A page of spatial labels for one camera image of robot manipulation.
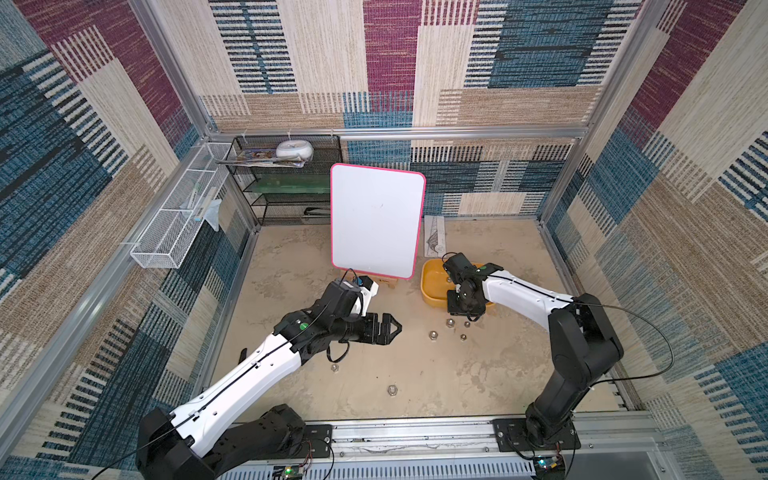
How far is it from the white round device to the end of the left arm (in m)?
0.52

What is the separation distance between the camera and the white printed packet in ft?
3.73

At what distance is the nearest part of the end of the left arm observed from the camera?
0.63 meters

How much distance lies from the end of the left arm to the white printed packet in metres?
0.51

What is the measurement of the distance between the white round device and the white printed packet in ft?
1.69

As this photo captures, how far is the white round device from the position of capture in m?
0.89
